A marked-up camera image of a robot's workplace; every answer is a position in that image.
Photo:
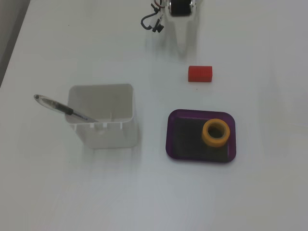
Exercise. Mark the red cube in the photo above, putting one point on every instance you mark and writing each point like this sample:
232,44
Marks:
200,73

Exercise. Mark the black ballpoint pen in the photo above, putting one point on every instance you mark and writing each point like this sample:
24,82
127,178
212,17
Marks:
57,106

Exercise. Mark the yellow masking tape roll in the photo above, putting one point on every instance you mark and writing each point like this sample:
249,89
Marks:
207,138

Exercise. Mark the white plastic box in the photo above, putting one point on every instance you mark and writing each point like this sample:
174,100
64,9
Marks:
110,137

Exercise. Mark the black zip tie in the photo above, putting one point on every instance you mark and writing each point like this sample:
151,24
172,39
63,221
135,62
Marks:
154,6
158,26

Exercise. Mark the purple metal tray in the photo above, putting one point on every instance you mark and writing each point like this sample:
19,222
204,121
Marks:
171,134

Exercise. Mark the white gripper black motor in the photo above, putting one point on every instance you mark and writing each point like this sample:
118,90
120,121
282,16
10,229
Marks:
181,9

